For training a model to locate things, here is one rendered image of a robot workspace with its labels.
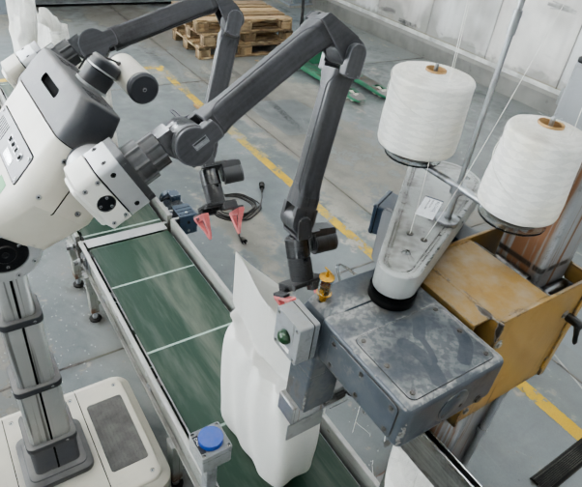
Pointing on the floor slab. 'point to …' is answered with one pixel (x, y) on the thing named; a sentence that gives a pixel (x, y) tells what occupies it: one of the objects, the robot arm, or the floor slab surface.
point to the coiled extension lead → (245, 213)
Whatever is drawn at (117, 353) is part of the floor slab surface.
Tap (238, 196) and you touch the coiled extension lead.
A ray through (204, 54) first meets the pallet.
